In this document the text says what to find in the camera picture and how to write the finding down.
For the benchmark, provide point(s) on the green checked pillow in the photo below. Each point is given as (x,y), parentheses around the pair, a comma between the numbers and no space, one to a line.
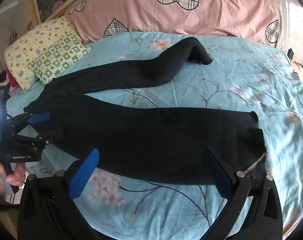
(59,55)

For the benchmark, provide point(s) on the red cloth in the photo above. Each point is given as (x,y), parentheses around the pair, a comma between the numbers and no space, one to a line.
(11,80)

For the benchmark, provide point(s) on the pinkish tan cloth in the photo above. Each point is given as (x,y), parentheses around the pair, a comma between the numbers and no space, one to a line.
(302,73)

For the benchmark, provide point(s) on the person's left hand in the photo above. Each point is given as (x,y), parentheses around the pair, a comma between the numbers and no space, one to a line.
(15,177)

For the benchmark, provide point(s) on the blue floral bed sheet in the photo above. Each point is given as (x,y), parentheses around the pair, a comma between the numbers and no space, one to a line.
(216,85)

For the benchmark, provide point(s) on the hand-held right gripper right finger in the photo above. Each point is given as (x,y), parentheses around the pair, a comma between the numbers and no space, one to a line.
(216,177)

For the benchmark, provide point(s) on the yellow patterned pillow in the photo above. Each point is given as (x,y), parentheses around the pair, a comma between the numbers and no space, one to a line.
(29,45)

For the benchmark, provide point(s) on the pink quilt with plaid hearts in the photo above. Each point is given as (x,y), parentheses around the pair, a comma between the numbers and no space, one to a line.
(216,12)

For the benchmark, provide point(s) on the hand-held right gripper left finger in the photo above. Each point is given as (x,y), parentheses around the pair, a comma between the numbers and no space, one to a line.
(85,173)

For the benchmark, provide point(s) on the black pants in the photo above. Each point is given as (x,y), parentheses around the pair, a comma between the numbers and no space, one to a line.
(141,135)

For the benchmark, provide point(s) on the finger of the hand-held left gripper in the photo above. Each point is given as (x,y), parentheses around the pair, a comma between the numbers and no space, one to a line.
(50,136)
(40,118)

